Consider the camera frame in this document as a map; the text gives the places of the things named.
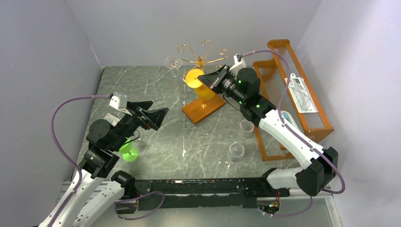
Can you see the wooden tiered display shelf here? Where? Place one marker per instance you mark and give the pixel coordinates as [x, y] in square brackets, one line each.
[272, 74]

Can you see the blue packaged item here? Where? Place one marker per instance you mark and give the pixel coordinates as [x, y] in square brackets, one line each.
[286, 115]

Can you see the yellow plastic wine glass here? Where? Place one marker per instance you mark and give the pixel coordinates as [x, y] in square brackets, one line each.
[192, 81]

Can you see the light blue tube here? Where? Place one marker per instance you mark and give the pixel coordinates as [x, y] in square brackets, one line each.
[113, 120]

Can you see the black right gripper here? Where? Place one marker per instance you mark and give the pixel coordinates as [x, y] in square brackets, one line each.
[219, 79]

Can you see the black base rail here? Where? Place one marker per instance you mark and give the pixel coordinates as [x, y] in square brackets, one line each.
[194, 193]

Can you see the clear wine glass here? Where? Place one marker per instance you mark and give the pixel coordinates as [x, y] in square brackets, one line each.
[235, 155]
[173, 63]
[246, 126]

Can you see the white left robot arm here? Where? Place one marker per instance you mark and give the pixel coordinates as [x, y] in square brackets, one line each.
[95, 186]

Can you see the green plastic wine glass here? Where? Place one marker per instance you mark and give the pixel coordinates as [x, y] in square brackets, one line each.
[128, 151]

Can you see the white packaged ruler set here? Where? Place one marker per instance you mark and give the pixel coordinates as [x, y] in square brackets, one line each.
[300, 94]

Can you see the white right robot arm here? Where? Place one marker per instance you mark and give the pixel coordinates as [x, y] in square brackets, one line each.
[318, 165]

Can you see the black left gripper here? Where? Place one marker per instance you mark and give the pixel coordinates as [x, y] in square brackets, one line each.
[156, 117]

